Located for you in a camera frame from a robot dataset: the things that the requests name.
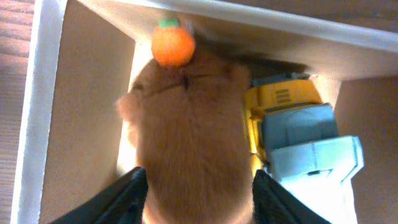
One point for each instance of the brown plush capybara toy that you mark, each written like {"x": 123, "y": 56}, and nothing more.
{"x": 185, "y": 119}

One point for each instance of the yellow grey toy truck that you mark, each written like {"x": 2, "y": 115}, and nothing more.
{"x": 294, "y": 138}

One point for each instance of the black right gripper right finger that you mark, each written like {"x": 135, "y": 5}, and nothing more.
{"x": 275, "y": 205}

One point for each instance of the white cardboard box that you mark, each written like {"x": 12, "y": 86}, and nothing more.
{"x": 81, "y": 57}

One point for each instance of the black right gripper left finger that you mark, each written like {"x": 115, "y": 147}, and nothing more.
{"x": 120, "y": 203}

